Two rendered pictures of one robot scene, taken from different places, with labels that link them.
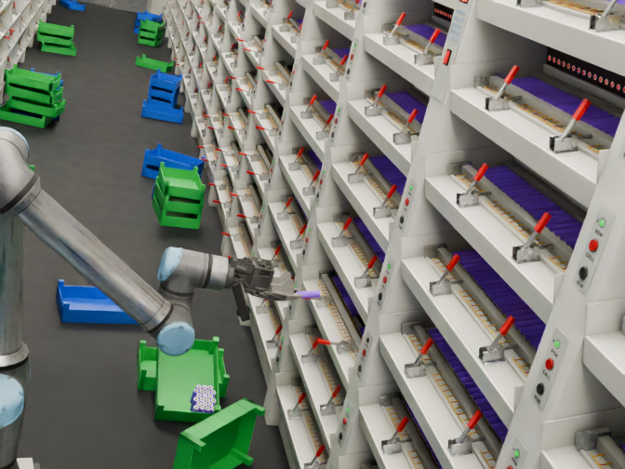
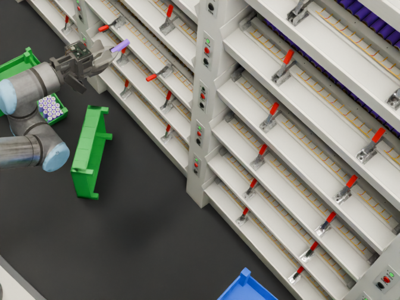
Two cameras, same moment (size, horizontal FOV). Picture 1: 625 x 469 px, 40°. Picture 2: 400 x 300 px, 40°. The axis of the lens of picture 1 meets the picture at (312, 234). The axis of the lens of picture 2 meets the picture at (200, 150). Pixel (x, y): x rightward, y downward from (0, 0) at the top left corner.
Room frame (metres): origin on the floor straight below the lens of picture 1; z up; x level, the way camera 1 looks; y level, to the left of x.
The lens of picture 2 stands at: (0.93, 0.27, 1.93)
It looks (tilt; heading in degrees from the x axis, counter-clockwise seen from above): 57 degrees down; 332
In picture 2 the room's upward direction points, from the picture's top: 6 degrees clockwise
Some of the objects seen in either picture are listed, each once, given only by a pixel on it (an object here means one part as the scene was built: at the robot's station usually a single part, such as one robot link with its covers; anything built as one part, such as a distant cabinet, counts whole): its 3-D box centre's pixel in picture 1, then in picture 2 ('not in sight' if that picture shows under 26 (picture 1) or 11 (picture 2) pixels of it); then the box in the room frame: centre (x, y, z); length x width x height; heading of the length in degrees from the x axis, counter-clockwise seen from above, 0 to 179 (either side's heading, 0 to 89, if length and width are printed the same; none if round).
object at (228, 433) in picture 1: (218, 448); (93, 152); (2.11, 0.12, 0.10); 0.30 x 0.08 x 0.20; 151
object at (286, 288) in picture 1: (287, 288); (106, 55); (2.05, 0.03, 0.67); 0.09 x 0.03 x 0.06; 102
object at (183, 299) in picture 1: (172, 308); (26, 120); (1.98, 0.31, 0.57); 0.12 x 0.09 x 0.12; 17
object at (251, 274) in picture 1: (248, 276); (71, 65); (2.04, 0.13, 0.68); 0.12 x 0.08 x 0.09; 106
